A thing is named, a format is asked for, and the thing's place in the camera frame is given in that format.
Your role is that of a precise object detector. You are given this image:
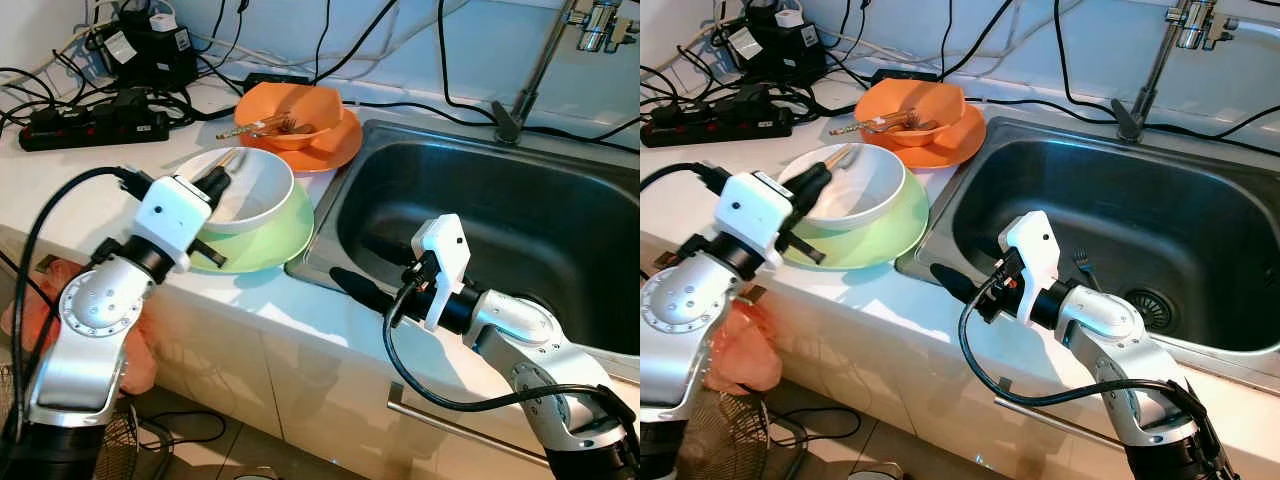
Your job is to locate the black power cable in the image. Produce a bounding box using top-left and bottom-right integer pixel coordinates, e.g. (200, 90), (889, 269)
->
(1050, 0), (1121, 116)
(435, 0), (501, 116)

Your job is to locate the thin black looped cable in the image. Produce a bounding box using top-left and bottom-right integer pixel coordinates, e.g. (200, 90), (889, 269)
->
(140, 410), (229, 451)

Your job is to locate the stainless steel sink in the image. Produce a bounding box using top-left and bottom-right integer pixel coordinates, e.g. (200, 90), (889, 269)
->
(895, 115), (1280, 396)
(285, 118), (640, 386)

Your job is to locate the white kitchen cabinet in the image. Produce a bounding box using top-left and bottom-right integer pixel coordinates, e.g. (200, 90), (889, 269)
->
(0, 230), (640, 480)
(760, 280), (1280, 480)

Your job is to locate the wooden chopstick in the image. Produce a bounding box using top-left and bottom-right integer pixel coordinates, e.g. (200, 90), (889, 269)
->
(215, 112), (299, 139)
(217, 115), (301, 141)
(828, 108), (914, 134)
(830, 111), (916, 136)

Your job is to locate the orange bowl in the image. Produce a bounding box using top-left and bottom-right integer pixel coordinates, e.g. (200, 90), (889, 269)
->
(235, 82), (344, 151)
(855, 78), (966, 147)

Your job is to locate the light green plate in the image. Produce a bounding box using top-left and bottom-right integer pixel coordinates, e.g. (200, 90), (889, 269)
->
(185, 180), (316, 274)
(780, 170), (929, 271)

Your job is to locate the black power adapter box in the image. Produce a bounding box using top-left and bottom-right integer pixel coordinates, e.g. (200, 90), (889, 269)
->
(100, 8), (199, 91)
(725, 5), (829, 86)

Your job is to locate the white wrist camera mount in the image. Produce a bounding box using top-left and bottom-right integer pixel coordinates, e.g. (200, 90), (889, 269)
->
(1000, 210), (1061, 326)
(132, 175), (213, 271)
(412, 214), (471, 331)
(715, 172), (796, 269)

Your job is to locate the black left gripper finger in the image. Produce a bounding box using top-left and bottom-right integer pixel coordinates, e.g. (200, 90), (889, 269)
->
(190, 165), (237, 203)
(778, 232), (829, 267)
(190, 235), (229, 271)
(785, 160), (837, 217)

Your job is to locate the white bowl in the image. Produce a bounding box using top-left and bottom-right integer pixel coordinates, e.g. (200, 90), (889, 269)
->
(778, 143), (906, 231)
(172, 147), (296, 236)

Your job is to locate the black power strip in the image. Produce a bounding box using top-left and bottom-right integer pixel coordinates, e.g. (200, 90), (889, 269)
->
(640, 97), (796, 149)
(18, 100), (171, 153)

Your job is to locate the metal faucet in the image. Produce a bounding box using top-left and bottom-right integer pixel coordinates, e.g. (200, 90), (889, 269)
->
(490, 0), (636, 144)
(1112, 0), (1241, 141)

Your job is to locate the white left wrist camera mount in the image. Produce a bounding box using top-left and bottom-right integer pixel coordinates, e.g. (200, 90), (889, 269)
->
(132, 175), (213, 271)
(715, 172), (796, 269)

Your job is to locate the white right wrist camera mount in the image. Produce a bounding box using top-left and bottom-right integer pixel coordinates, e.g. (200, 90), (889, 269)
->
(412, 214), (471, 331)
(1000, 210), (1061, 326)

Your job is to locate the orange plate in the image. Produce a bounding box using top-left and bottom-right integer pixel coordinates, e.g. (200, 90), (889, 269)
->
(238, 105), (364, 174)
(868, 100), (986, 169)

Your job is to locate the orange plastic bag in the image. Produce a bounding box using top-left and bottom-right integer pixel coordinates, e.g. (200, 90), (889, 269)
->
(0, 258), (161, 396)
(700, 295), (786, 396)

